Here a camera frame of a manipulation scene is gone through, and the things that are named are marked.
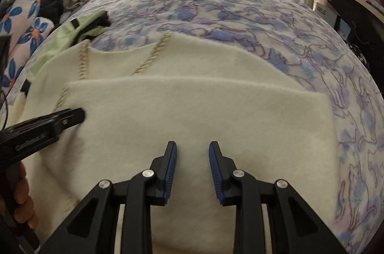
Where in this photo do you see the light green garment black trim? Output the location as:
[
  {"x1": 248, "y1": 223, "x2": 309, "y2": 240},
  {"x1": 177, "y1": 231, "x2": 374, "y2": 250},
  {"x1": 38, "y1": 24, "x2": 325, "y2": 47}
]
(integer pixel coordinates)
[{"x1": 28, "y1": 10, "x2": 109, "y2": 83}]

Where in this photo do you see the dark clothes pile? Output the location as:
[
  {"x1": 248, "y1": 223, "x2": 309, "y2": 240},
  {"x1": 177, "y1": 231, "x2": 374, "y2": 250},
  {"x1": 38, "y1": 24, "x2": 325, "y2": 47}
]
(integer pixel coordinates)
[{"x1": 38, "y1": 0, "x2": 65, "y2": 26}]

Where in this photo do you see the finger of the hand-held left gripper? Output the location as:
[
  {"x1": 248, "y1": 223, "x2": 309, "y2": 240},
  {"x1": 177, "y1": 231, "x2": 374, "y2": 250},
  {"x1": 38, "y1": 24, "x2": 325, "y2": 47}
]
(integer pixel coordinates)
[{"x1": 49, "y1": 108, "x2": 86, "y2": 137}]

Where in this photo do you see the cream fleece sweater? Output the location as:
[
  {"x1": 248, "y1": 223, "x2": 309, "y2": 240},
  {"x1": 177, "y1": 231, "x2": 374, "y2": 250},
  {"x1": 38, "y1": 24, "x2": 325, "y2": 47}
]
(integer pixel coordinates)
[{"x1": 6, "y1": 31, "x2": 337, "y2": 254}]

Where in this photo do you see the person's left hand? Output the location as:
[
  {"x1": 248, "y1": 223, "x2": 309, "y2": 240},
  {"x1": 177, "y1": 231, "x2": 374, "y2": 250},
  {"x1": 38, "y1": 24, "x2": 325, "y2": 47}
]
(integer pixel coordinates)
[{"x1": 12, "y1": 163, "x2": 39, "y2": 229}]

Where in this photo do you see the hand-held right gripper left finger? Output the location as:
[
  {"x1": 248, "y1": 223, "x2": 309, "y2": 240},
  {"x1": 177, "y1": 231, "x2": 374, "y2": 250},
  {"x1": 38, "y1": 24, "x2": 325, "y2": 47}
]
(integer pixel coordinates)
[{"x1": 45, "y1": 141, "x2": 178, "y2": 254}]

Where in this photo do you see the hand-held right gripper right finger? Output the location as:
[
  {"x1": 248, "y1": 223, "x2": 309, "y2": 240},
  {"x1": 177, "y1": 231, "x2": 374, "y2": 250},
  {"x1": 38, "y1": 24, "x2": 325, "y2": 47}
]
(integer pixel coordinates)
[{"x1": 208, "y1": 141, "x2": 342, "y2": 254}]

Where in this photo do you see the blue floral fleece blanket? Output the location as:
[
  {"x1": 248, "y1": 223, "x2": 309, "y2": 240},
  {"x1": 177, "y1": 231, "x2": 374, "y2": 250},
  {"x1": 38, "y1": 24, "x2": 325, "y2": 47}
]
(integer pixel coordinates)
[{"x1": 0, "y1": 0, "x2": 384, "y2": 254}]

